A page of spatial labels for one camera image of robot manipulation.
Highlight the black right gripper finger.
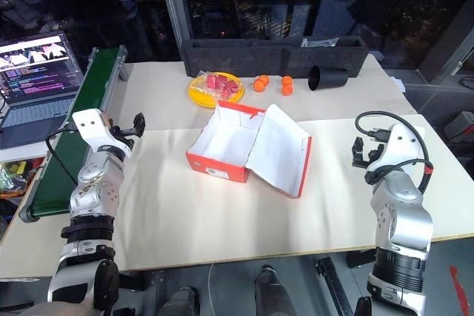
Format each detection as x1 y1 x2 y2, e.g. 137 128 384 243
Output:
351 136 369 169
369 144 384 164

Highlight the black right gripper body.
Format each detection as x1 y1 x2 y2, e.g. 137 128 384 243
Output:
365 152 390 184

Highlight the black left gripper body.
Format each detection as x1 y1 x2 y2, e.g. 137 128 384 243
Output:
109 125 136 155

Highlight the green conveyor belt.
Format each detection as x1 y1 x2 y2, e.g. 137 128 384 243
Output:
19 44 129 223

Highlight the red shoe box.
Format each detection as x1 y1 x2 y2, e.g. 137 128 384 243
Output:
184 100 313 199

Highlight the grey box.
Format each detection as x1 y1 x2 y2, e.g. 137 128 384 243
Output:
442 111 474 143

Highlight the beige table cover sheet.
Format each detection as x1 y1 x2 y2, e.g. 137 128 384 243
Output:
0 114 474 280
120 53 419 132

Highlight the yellow round plate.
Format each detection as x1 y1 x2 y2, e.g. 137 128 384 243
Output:
187 71 246 109

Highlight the black plastic cup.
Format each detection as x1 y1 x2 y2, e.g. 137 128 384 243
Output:
307 64 350 92

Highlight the clear bag of red pieces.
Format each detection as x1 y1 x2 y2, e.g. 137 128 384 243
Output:
190 70 244 101

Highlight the orange toy fruit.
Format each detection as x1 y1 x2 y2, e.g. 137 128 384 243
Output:
253 74 270 93
280 75 295 96

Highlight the grey open laptop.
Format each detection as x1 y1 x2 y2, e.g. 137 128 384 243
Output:
0 30 84 150

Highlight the clear plastic bag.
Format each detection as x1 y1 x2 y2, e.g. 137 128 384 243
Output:
300 37 340 49

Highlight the long black foam tray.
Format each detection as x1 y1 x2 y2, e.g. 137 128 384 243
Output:
180 36 370 78

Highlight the red floor tape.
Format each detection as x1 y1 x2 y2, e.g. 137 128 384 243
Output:
450 264 471 316

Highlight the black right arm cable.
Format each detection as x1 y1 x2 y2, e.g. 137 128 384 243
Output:
355 110 434 195

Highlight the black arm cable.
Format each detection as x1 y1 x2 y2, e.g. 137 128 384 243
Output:
355 110 434 195
45 123 79 186

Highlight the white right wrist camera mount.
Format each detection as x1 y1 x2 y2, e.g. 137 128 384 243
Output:
381 123 427 180

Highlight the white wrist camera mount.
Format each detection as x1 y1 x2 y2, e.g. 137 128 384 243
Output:
71 108 133 158
381 123 427 180

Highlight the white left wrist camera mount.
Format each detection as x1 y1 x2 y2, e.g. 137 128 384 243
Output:
71 108 133 158

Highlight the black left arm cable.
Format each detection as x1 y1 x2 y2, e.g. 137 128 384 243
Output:
45 123 79 186

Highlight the black table frame bracket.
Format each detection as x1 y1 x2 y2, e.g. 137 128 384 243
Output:
346 249 377 269

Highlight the aluminium frame pillar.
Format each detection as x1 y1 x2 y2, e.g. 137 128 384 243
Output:
155 0 193 62

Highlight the black table frame bar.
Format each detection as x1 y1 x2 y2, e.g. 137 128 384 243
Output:
314 256 353 316

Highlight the thin white cable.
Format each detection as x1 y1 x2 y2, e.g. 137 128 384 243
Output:
206 263 218 316

